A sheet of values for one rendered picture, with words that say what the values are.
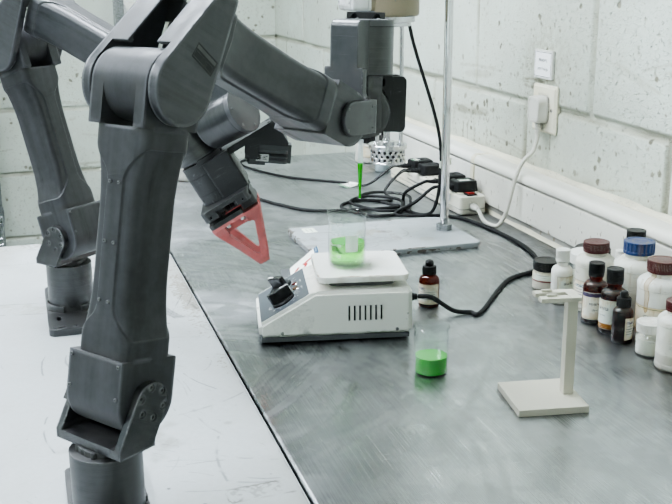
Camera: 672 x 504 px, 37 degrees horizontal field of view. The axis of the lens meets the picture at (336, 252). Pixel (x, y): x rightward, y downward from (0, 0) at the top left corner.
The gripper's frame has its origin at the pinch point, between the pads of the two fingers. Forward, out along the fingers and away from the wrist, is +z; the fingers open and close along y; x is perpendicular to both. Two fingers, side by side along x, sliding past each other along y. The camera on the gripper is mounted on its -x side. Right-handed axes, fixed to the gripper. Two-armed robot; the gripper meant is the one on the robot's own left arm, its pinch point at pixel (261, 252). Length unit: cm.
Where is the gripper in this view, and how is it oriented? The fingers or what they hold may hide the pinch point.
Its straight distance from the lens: 132.0
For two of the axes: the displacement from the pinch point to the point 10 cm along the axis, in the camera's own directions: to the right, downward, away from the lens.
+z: 5.1, 8.2, 2.7
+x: -8.6, 5.1, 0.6
